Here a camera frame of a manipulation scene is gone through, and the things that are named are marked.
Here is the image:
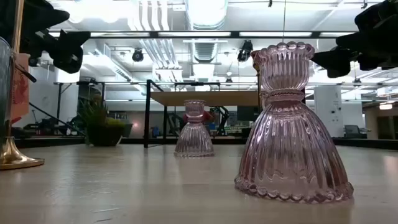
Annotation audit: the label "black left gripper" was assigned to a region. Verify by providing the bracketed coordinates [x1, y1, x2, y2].
[0, 0, 91, 75]

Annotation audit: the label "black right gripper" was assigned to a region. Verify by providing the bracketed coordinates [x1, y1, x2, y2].
[310, 0, 398, 78]

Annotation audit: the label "glass jar candle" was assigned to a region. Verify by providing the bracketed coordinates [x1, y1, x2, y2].
[0, 36, 15, 147]

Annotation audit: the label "pink glass candle holder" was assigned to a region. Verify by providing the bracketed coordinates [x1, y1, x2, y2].
[259, 90, 270, 110]
[234, 41, 354, 205]
[173, 99, 216, 158]

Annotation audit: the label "tall gold candlestick holder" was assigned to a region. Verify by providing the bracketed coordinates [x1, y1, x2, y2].
[0, 0, 45, 171]

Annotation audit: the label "orange paper tag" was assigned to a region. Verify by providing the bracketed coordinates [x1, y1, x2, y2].
[11, 52, 31, 125]

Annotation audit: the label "white cabinet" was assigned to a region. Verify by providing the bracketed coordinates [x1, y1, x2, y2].
[313, 85, 345, 138]

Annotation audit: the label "dark office chair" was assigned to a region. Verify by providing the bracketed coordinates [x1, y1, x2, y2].
[343, 124, 363, 139]

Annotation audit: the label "succulent plant black pot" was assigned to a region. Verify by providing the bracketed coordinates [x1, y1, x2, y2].
[77, 93, 127, 147]

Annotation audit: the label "black background monitor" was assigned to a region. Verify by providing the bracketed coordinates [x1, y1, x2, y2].
[236, 105, 259, 122]

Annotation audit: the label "wooden shelf riser black legs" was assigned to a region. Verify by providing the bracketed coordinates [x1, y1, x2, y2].
[143, 79, 307, 149]

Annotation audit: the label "black aluminium rig frame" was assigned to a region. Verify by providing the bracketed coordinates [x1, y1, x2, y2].
[0, 101, 398, 150]

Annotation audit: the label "black overhead frame beam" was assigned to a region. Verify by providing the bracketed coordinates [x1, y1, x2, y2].
[46, 30, 357, 40]

